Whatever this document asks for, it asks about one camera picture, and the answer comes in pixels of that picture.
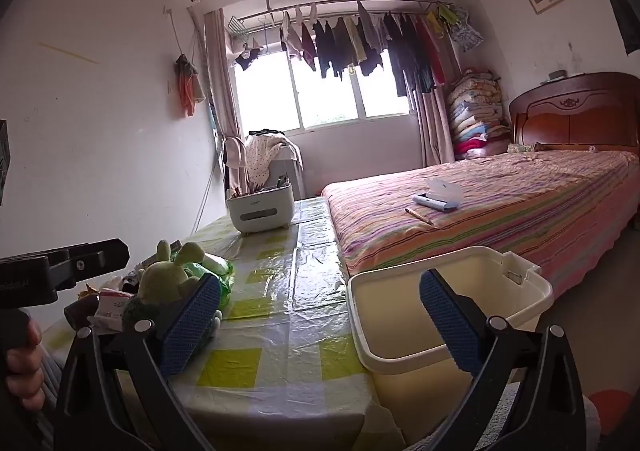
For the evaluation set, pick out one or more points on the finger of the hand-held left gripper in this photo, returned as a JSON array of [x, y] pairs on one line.
[[95, 258]]

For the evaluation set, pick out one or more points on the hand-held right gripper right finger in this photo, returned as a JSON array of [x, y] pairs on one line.
[[450, 326]]

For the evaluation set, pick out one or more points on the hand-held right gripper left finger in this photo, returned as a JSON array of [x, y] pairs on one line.
[[190, 326]]

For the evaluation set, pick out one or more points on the cream plastic bin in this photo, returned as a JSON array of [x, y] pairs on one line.
[[400, 311]]

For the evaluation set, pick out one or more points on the green plastic bag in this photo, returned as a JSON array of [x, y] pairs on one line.
[[225, 281]]

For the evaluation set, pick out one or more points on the green plush rabbit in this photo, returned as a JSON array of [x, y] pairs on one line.
[[155, 281]]

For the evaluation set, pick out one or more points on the person's left hand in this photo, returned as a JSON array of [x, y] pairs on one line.
[[25, 383]]

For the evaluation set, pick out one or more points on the white red medicine box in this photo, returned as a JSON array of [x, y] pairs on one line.
[[112, 311]]

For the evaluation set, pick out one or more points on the dark maroon object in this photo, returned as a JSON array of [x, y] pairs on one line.
[[80, 313]]

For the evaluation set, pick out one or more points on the yellow pencil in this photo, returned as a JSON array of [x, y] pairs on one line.
[[420, 216]]

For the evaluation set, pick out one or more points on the bed with striped sheet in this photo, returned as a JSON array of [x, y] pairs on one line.
[[500, 211]]

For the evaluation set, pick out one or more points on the white desk organizer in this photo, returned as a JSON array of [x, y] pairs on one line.
[[260, 213]]

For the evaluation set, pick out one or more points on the white blue pencil case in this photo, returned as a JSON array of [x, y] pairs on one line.
[[440, 193]]

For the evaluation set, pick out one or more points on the bunch of pens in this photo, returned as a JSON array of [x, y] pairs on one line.
[[255, 188]]

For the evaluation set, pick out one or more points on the white dotted cloth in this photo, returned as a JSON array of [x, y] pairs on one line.
[[262, 158]]

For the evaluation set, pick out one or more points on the small floral pillow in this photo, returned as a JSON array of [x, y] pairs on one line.
[[522, 148]]

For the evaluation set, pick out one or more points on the orange grey hanging cloth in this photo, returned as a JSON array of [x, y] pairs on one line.
[[187, 86]]

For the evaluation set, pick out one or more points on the beige curtain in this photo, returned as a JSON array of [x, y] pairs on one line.
[[432, 131], [220, 81]]

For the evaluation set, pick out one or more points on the dark cloth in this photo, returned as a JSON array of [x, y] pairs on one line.
[[265, 132]]

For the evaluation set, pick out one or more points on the stack of folded quilts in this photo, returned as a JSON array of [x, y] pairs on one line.
[[475, 116]]

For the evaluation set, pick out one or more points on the wooden headboard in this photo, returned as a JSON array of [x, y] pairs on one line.
[[575, 116]]

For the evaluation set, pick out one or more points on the window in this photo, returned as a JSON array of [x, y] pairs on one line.
[[325, 96]]

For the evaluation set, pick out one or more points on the small grey object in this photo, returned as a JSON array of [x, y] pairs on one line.
[[555, 77]]

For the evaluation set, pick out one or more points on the row of hanging clothes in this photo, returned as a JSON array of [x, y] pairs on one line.
[[350, 46]]

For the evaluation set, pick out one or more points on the metal clothes rail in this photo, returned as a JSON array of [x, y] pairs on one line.
[[340, 2]]

